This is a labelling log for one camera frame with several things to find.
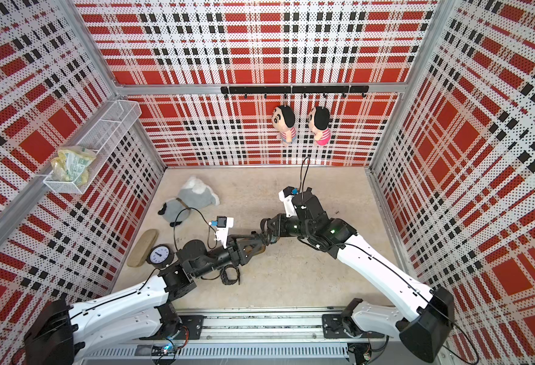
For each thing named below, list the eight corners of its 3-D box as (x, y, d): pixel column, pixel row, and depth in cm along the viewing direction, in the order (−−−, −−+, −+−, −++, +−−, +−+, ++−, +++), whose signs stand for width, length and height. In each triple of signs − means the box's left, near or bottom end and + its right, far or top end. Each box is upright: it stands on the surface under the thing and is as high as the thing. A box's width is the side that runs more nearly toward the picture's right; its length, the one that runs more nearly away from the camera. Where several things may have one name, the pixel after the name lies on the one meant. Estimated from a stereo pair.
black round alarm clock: (148, 268, 89) (143, 264, 86) (155, 248, 94) (151, 244, 91) (170, 268, 89) (166, 264, 86) (176, 248, 94) (173, 244, 91)
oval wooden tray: (128, 267, 89) (123, 264, 87) (143, 232, 99) (139, 229, 97) (146, 267, 89) (142, 264, 87) (159, 232, 99) (156, 229, 97)
